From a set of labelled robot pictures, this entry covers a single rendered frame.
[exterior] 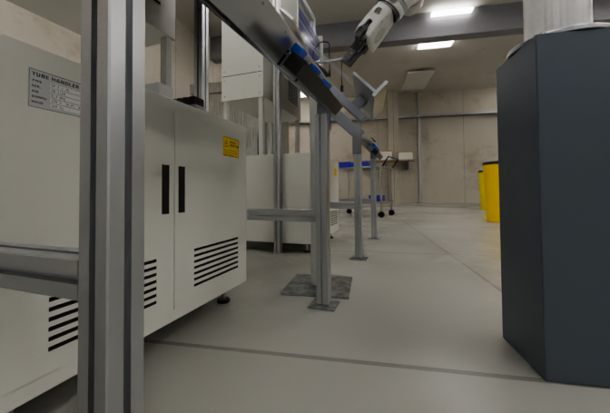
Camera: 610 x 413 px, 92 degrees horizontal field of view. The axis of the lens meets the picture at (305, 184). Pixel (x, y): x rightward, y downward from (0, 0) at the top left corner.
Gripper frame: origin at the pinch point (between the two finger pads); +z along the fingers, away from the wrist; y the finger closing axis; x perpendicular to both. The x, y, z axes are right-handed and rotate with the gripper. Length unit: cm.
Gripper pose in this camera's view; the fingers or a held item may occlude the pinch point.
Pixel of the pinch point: (349, 58)
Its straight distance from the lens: 92.7
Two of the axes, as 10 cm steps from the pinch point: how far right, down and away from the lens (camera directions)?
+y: 3.4, 0.2, 9.4
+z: -6.3, 7.5, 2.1
